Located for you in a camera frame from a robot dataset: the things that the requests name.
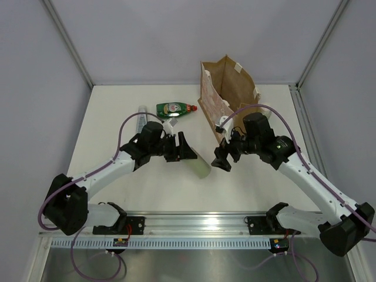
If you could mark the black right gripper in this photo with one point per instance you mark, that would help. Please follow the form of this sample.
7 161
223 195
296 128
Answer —
221 153

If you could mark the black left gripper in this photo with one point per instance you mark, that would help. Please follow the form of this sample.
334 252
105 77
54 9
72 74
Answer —
184 152

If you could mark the pale green bottle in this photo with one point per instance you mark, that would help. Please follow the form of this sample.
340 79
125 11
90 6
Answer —
198 166
265 110

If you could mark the silver toothpaste tube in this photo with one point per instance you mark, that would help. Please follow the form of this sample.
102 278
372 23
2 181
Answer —
142 118

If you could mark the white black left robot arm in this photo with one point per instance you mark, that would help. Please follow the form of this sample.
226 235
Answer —
67 203

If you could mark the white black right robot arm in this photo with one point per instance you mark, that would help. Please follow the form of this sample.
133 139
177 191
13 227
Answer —
341 222

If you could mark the brown canvas bag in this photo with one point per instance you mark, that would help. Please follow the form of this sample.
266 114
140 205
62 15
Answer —
225 87

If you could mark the green dish soap bottle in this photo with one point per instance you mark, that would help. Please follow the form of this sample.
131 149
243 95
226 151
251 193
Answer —
174 109

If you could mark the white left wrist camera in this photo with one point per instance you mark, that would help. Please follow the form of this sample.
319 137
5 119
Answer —
168 125

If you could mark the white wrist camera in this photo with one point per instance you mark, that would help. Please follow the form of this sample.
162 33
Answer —
224 127
168 125

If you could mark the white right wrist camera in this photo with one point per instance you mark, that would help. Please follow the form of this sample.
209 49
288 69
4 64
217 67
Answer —
224 127

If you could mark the aluminium front rail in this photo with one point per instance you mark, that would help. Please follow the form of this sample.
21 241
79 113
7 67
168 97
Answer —
166 224

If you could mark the aluminium rail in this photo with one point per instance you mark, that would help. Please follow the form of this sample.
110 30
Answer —
166 224
306 129

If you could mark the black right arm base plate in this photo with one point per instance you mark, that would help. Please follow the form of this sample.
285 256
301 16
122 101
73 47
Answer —
263 225

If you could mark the aluminium right side rail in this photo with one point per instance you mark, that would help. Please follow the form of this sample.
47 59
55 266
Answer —
306 129

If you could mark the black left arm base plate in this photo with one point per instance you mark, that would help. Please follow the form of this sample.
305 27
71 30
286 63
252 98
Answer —
134 225

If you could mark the white slotted cable duct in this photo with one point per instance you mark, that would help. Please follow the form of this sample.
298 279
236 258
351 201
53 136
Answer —
165 243

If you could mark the aluminium left corner post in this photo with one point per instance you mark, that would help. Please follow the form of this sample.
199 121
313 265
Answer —
66 39

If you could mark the aluminium corner post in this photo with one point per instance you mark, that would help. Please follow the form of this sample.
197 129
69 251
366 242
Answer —
329 29
66 39

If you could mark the aluminium right corner post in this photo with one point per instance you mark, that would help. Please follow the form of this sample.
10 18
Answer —
329 29

